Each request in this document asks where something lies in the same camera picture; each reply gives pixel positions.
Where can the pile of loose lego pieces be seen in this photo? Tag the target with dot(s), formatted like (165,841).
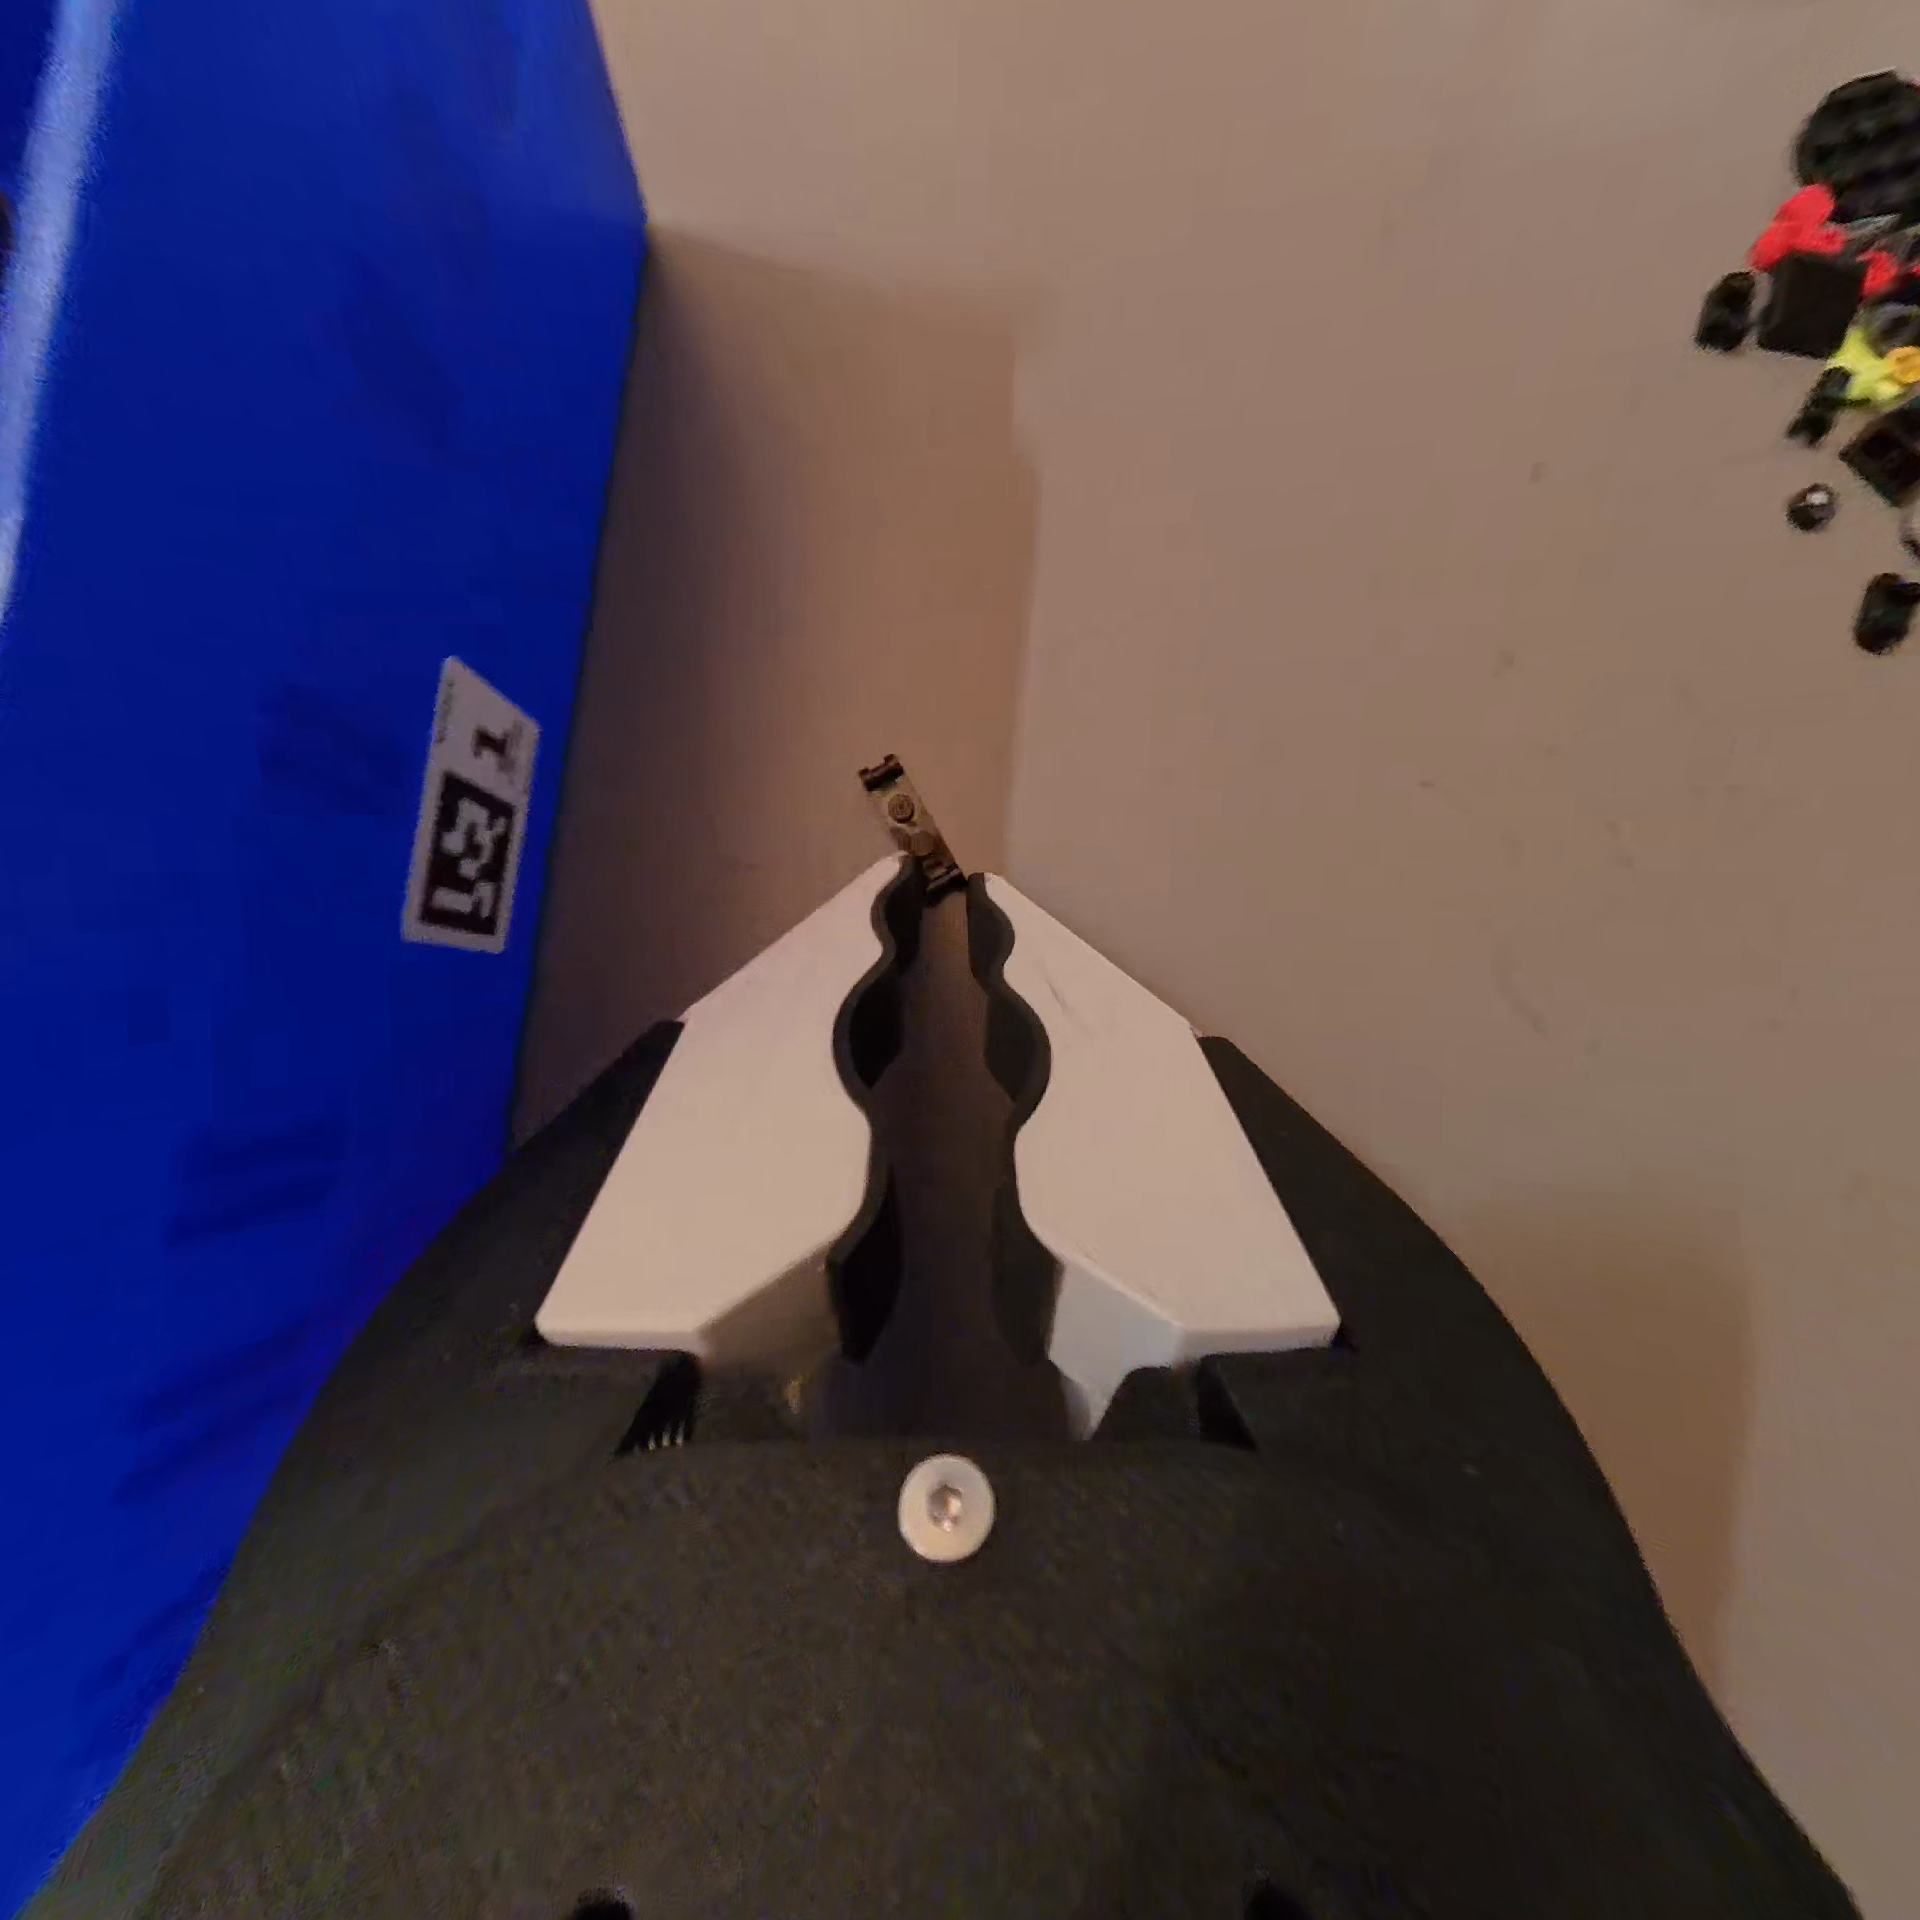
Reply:
(1844,300)

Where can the small black hinge lego plate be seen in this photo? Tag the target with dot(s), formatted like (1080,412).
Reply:
(908,826)

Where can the black clip lego piece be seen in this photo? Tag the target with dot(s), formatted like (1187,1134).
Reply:
(1881,613)

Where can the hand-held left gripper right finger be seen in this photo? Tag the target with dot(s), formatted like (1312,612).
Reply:
(1170,1185)

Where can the dark brown round lego piece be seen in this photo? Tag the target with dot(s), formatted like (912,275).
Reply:
(1812,509)

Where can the blue plastic bin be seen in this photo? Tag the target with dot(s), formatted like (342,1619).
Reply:
(299,601)

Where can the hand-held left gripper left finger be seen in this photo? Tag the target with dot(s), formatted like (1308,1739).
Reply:
(720,1185)

